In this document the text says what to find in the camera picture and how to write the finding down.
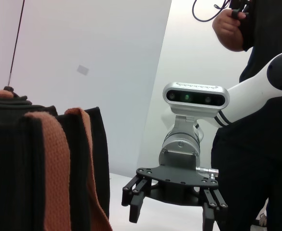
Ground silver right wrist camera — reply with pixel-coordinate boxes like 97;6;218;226
162;81;230;119

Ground thin black cable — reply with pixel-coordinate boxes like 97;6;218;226
192;0;231;23

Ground right gripper cable with connector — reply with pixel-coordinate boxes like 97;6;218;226
195;166;216;180

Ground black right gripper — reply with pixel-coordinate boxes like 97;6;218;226
121;165;229;231

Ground person in black clothes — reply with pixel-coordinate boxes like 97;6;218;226
212;0;282;231

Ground black food bag orange handles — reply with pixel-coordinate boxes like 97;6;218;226
0;86;113;231

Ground black handheld controller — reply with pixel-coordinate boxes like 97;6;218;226
228;0;252;20

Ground person's hand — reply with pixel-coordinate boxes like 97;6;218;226
212;9;247;37

